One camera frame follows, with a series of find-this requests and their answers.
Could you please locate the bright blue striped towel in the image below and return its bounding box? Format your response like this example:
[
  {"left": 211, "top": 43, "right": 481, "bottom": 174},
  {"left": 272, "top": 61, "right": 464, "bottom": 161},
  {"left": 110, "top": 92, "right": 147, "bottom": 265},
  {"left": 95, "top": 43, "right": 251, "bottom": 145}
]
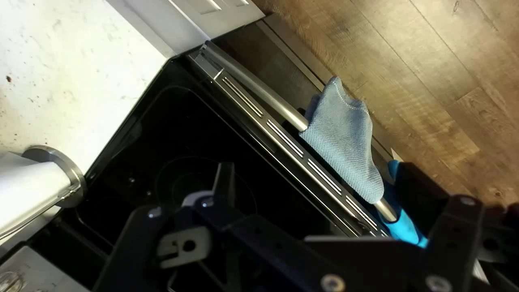
[{"left": 382, "top": 183, "right": 428, "bottom": 247}]

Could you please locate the light blue towel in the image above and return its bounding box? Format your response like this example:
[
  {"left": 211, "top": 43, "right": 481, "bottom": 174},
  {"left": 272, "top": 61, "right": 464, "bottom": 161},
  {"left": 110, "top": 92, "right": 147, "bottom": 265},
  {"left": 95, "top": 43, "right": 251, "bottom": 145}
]
[{"left": 300, "top": 77, "right": 384, "bottom": 204}]

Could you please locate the white left base cabinet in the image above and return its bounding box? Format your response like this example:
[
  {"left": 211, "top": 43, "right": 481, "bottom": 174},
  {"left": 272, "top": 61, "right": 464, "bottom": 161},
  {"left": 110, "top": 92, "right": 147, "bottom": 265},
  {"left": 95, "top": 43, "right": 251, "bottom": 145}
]
[{"left": 107, "top": 0, "right": 264, "bottom": 56}]

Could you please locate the black glass-top stove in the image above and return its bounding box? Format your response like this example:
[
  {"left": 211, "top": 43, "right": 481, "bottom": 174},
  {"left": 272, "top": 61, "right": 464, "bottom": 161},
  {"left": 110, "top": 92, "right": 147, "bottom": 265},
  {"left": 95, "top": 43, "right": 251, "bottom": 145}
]
[{"left": 31, "top": 51, "right": 391, "bottom": 292}]

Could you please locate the paper towel roll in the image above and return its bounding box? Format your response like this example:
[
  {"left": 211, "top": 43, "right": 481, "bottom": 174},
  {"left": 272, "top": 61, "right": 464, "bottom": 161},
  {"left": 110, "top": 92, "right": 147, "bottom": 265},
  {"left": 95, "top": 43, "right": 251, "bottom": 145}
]
[{"left": 0, "top": 144, "right": 86, "bottom": 238}]

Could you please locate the steel oven door handle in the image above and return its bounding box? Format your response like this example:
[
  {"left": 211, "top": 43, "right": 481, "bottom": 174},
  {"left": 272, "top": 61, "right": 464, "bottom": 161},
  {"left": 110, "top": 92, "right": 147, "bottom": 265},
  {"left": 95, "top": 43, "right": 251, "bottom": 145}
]
[{"left": 199, "top": 43, "right": 399, "bottom": 223}]

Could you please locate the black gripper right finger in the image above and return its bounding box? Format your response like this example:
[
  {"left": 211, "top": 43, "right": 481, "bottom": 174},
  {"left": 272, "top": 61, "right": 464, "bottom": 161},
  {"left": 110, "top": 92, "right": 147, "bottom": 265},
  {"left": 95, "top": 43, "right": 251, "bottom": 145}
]
[{"left": 305, "top": 194, "right": 519, "bottom": 292}]

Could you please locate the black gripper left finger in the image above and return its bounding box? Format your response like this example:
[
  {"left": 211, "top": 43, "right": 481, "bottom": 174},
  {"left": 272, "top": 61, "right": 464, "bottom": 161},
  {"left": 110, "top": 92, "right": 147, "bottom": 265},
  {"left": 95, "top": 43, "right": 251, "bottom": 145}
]
[{"left": 92, "top": 161, "right": 235, "bottom": 292}]

